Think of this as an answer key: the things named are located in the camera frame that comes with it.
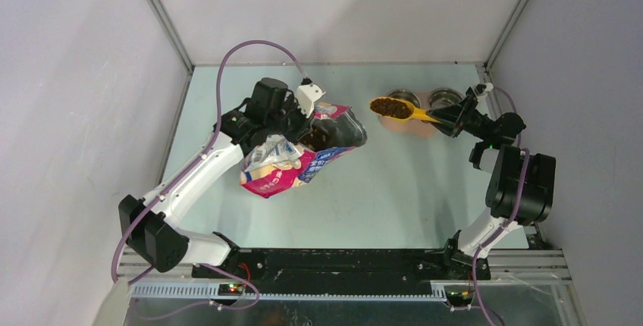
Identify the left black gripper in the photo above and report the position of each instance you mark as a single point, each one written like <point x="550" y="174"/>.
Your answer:
<point x="304" y="123"/>

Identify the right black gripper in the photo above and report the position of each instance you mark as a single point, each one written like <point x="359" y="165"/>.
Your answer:
<point x="451" y="124"/>

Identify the pink double bowl stand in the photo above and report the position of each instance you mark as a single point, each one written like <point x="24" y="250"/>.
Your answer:
<point x="418" y="128"/>

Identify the yellow plastic scoop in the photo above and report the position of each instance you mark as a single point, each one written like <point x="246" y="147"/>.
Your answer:
<point x="418" y="113"/>

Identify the colourful pet food bag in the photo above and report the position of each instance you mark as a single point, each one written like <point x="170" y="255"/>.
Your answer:
<point x="278" y="164"/>

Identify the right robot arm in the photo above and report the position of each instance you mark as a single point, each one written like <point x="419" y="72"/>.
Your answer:
<point x="520" y="191"/>

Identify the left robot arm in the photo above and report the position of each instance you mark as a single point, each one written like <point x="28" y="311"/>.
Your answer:
<point x="150" y="226"/>

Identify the brown pet food kibble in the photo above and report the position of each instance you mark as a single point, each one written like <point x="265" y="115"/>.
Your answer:
<point x="390" y="107"/>

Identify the right steel bowl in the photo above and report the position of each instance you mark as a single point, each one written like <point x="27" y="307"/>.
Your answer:
<point x="443" y="97"/>

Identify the steel bowl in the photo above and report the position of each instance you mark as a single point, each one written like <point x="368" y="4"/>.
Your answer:
<point x="406" y="95"/>
<point x="443" y="97"/>

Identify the left steel bowl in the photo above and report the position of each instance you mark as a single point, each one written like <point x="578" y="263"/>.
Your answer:
<point x="406" y="95"/>

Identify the right electronics board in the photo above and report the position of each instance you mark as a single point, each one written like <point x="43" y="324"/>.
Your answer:
<point x="458" y="300"/>

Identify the electronics board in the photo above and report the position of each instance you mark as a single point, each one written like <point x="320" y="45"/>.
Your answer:
<point x="230" y="289"/>
<point x="458" y="300"/>

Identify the left electronics board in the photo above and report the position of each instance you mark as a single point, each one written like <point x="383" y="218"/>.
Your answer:
<point x="230" y="289"/>

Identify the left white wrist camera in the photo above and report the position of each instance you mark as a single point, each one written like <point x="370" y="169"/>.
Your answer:
<point x="307" y="94"/>

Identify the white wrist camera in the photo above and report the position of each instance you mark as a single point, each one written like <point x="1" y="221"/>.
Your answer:
<point x="482" y="90"/>
<point x="307" y="94"/>

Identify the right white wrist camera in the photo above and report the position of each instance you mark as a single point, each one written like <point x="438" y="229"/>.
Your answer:
<point x="482" y="90"/>

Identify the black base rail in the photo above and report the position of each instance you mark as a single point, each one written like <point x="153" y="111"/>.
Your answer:
<point x="351" y="272"/>

